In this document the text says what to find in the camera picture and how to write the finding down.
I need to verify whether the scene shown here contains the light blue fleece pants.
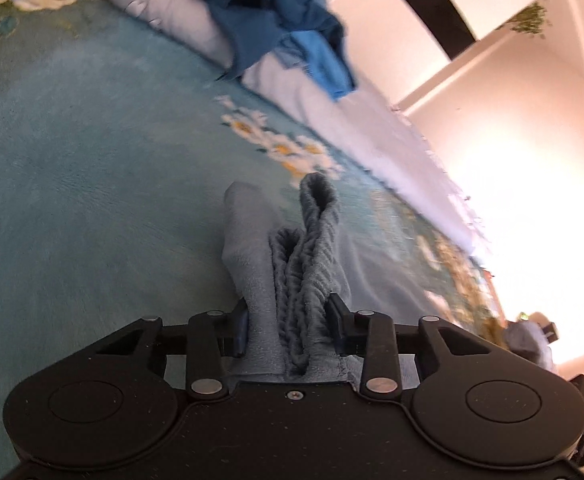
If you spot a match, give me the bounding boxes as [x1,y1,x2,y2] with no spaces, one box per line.
[222,174,362,385]

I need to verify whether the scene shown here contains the grey folded garment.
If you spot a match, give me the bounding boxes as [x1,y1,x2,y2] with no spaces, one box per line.
[504,321,557,373]

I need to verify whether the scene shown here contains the teal floral bed blanket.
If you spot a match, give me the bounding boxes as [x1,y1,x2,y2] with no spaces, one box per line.
[0,0,496,477]

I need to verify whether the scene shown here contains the white black wardrobe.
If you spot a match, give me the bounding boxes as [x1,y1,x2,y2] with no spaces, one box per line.
[328,0,535,104]

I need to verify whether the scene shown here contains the dark blue garment pile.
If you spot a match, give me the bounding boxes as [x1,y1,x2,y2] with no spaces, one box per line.
[203,0,357,100]

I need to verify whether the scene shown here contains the light blue floral quilt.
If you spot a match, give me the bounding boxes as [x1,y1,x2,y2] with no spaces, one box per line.
[109,0,483,255]

